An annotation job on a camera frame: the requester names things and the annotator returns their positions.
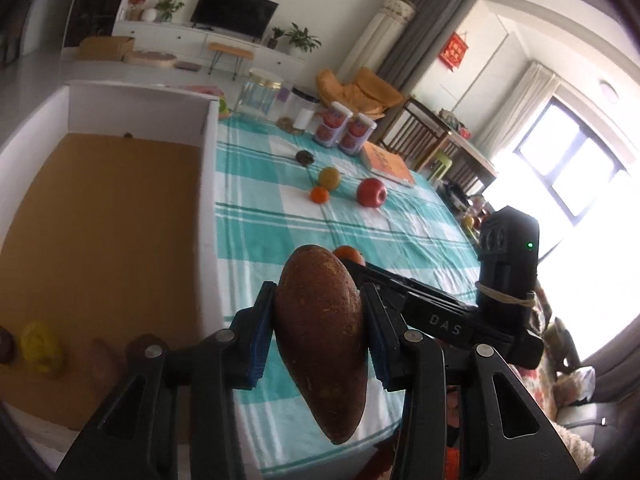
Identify red apple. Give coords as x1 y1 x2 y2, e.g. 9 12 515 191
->
356 178 387 208

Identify large orange tangerine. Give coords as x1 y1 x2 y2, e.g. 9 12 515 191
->
333 245 366 266

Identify yellow-green pear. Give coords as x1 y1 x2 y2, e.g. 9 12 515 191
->
318 167 342 192

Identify small orange tangerine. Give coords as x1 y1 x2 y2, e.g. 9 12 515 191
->
309 186 330 205

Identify brown mango-shaped fruit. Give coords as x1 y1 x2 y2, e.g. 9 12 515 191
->
274 245 368 445

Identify dark brown rotten fruit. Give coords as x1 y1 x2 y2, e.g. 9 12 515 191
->
295 150 314 167

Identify wooden side table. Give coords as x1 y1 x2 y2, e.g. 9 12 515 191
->
413 105 498 194

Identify green plastic stool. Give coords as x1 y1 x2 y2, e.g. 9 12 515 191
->
428 151 452 183

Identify yellow lemon in box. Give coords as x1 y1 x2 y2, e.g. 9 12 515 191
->
20 321 65 377

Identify orange book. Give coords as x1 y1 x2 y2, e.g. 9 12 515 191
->
359 142 416 188

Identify dark wooden chair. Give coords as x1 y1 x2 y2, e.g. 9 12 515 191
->
378 98 450 171

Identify right red white can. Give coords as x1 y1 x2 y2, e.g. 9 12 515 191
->
338 113 378 156

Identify red white can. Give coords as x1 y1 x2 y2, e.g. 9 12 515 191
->
338 113 378 156
314 101 352 148

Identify red hanging decoration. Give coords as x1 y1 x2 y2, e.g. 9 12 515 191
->
438 32 469 72

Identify orange lounge chair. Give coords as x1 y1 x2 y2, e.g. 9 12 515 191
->
316 67 404 120

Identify white cardboard box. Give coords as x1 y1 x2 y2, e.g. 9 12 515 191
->
1 81 224 479

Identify left red white can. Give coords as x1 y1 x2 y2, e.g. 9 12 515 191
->
314 101 352 148

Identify teal white plaid tablecloth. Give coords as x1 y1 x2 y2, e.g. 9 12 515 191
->
215 115 480 479

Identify white floor air conditioner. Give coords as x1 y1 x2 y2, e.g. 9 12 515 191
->
337 0 416 82

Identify clear jar black lid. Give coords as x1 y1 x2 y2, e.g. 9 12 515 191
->
276 86 320 134

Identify grey curtain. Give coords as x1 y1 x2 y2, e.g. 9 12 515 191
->
376 0 465 92

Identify green potted plant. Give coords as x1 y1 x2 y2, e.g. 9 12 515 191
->
285 23 322 54

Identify clear jar gold lid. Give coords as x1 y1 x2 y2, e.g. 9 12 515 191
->
234 67 283 119

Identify small potted plant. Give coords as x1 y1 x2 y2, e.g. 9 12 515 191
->
267 26 285 50

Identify fruit print tissue pack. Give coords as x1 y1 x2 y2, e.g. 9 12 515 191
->
218 96 231 120

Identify wooden bench stool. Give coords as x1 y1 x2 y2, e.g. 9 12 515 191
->
206 41 255 83

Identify black television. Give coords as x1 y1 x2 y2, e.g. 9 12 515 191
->
190 0 279 40

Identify white tv cabinet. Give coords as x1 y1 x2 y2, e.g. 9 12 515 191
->
112 21 306 84

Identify brown cardboard box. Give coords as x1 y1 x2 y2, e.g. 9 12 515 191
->
78 36 134 62

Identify left potted plant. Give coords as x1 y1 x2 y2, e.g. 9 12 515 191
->
154 0 184 23

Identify red flower vase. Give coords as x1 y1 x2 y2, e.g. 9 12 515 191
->
128 0 148 21

